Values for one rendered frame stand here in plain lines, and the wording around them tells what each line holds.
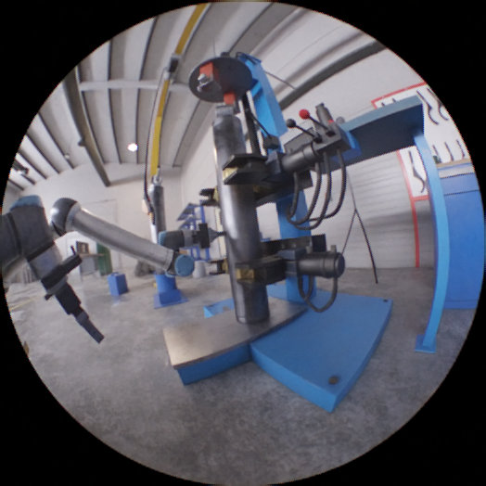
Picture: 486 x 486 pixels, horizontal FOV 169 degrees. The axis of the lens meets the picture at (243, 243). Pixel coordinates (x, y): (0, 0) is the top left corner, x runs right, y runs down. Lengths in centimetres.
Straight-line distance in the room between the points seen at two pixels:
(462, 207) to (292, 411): 140
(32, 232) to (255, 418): 81
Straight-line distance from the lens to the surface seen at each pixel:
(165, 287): 206
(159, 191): 218
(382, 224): 252
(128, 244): 62
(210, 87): 136
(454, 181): 137
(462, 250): 138
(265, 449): 65
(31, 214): 42
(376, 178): 258
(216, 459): 66
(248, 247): 86
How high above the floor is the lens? 62
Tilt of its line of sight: 1 degrees down
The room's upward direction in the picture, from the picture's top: 8 degrees counter-clockwise
